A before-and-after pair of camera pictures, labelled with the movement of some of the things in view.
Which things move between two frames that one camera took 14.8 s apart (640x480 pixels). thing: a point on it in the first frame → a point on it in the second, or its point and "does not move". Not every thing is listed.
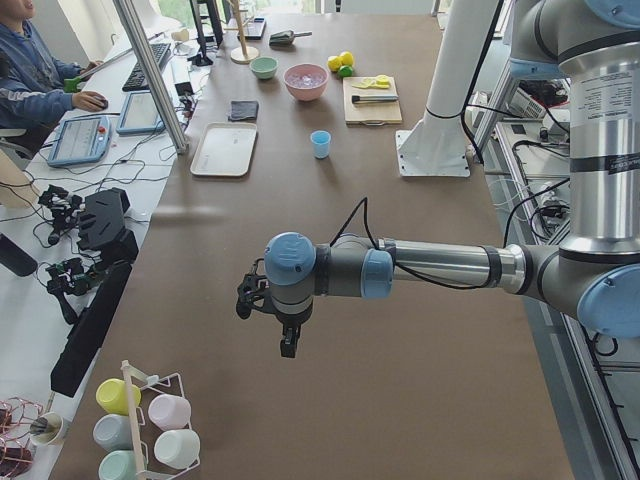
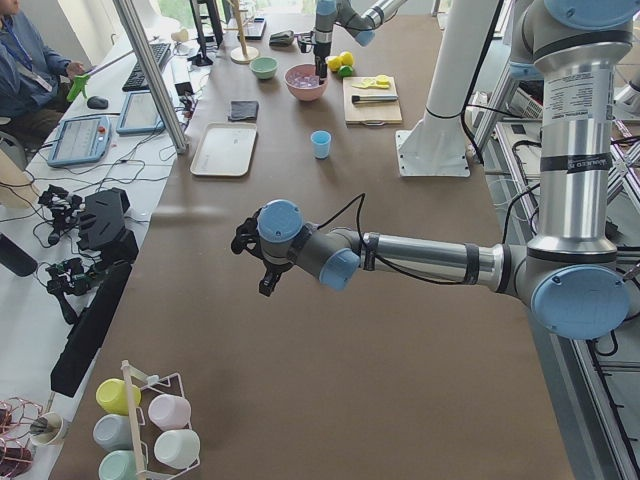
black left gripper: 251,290 → 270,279
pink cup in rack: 169,412 does not move
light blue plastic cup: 321,143 does not move
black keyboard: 138,80 does not move
